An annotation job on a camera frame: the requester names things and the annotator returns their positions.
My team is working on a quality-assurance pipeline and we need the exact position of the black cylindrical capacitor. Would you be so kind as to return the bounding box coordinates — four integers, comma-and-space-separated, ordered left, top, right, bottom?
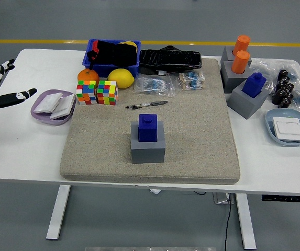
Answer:
276, 76, 291, 87
276, 83, 295, 94
271, 89, 287, 105
277, 69, 290, 81
277, 97, 292, 109

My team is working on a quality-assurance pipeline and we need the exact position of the purple plate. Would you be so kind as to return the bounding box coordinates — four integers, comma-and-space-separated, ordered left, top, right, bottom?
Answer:
30, 89, 77, 127

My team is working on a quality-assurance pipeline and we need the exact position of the blue-grey plate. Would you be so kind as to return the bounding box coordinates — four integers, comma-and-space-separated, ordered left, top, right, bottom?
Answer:
265, 108, 300, 146

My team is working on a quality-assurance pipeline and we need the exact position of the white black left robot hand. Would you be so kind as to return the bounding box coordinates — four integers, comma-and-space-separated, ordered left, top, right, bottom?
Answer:
0, 59, 38, 122

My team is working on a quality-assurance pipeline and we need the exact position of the multicolour puzzle cube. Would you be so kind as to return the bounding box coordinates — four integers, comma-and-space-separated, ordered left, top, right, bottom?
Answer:
76, 80, 98, 106
96, 80, 119, 106

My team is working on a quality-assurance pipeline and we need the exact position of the orange fruit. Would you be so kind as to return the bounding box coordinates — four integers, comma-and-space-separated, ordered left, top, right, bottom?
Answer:
77, 68, 100, 82

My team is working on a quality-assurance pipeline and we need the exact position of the blue square seal stamp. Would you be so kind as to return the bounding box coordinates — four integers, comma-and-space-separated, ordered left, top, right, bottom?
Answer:
138, 113, 158, 143
241, 72, 267, 99

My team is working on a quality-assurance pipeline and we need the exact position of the black power cable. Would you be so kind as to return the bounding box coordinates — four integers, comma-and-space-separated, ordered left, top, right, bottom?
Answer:
224, 193, 233, 251

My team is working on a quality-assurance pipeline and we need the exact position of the silver box under table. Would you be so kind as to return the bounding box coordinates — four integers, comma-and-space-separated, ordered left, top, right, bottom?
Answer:
212, 192, 236, 204

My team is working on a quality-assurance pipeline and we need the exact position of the grey square-hole seal holder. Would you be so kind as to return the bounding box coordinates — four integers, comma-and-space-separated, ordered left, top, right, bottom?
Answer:
227, 78, 270, 120
130, 120, 165, 164

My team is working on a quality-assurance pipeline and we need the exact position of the black slim pen tool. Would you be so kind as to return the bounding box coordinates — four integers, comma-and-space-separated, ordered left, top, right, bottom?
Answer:
125, 100, 169, 110

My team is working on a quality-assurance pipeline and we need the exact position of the white table leg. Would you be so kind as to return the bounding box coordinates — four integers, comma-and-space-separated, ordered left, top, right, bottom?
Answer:
235, 193, 257, 250
46, 184, 71, 241

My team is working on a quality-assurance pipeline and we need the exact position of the orange cylinder seal stamp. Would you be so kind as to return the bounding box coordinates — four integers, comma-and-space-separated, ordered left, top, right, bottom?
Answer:
230, 50, 251, 74
232, 35, 251, 56

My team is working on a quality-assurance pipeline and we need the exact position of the clear bag of resistors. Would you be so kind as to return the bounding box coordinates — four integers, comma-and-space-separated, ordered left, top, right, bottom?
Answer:
133, 74, 176, 98
174, 71, 207, 92

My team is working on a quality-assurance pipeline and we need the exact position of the grey-brown fabric mat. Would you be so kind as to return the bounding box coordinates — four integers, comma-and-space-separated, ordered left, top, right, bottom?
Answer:
60, 58, 241, 186

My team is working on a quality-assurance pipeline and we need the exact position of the yellow curved item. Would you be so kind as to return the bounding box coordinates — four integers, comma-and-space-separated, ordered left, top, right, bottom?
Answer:
119, 41, 138, 49

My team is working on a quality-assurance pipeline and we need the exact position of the black cloth bundle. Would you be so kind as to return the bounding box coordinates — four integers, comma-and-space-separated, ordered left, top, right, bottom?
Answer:
86, 40, 138, 69

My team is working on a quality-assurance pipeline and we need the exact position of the blue plastic bin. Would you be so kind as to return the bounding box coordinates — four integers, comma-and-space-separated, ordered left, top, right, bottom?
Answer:
82, 39, 142, 78

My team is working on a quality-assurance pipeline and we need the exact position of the grey round-hole seal holder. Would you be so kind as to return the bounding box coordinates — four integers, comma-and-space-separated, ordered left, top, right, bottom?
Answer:
219, 60, 251, 94
220, 45, 252, 66

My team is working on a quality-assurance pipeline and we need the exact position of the black table control panel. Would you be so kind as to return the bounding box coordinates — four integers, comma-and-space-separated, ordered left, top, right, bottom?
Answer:
261, 194, 300, 203

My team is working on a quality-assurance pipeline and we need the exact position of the yellow lemon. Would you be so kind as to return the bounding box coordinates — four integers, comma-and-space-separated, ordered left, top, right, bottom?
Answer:
107, 69, 135, 89

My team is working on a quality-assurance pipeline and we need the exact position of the clear plastic bags pile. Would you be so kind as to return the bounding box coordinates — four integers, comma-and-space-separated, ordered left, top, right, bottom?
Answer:
249, 58, 300, 112

